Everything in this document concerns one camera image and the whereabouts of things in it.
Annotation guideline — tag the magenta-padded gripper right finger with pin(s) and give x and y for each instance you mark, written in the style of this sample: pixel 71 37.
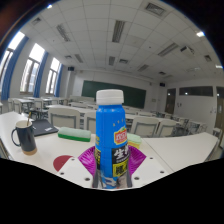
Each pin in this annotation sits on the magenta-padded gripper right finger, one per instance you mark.
pixel 148 168

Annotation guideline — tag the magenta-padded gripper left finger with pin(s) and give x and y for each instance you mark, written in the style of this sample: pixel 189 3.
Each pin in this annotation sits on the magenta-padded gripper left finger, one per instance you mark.
pixel 75 170

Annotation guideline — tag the blue drink bottle white cap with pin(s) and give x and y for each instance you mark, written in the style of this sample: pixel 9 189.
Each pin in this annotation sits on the blue drink bottle white cap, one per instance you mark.
pixel 111 126

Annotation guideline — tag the flat round red coaster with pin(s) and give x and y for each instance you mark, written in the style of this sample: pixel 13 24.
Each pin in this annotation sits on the flat round red coaster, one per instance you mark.
pixel 61 162

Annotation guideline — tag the group of classroom chairs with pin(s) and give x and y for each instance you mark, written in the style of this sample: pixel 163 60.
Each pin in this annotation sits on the group of classroom chairs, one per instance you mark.
pixel 145 126

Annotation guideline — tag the black laptop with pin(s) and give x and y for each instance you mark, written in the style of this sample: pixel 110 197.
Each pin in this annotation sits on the black laptop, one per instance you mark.
pixel 43 126

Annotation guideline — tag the dark blue mug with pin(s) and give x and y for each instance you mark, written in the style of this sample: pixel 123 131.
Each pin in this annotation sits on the dark blue mug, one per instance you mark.
pixel 28 138

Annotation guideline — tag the wooden stick in mug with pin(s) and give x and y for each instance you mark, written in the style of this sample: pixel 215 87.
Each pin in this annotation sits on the wooden stick in mug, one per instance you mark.
pixel 29 119

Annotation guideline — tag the dark classroom door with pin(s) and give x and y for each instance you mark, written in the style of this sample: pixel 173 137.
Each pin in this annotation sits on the dark classroom door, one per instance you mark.
pixel 170 101

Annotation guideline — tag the green chalkboard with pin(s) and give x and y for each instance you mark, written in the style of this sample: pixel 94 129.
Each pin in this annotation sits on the green chalkboard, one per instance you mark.
pixel 135 96

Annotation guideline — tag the blue curtain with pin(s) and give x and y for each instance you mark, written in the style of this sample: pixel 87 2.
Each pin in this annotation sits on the blue curtain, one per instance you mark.
pixel 59 81
pixel 11 70
pixel 40 76

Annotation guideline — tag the large classroom window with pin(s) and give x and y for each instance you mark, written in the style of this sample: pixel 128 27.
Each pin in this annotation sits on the large classroom window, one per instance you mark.
pixel 53 76
pixel 10 50
pixel 31 70

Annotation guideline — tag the group of ceiling lights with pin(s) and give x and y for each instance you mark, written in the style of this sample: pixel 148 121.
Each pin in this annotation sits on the group of ceiling lights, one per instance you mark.
pixel 117 30

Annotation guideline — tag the black wall speaker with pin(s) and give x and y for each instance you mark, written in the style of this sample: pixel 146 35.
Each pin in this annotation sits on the black wall speaker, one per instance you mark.
pixel 162 84
pixel 70 68

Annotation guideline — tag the dark high wall window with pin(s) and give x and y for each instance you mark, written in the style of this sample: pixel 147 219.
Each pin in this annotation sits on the dark high wall window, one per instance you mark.
pixel 196 91

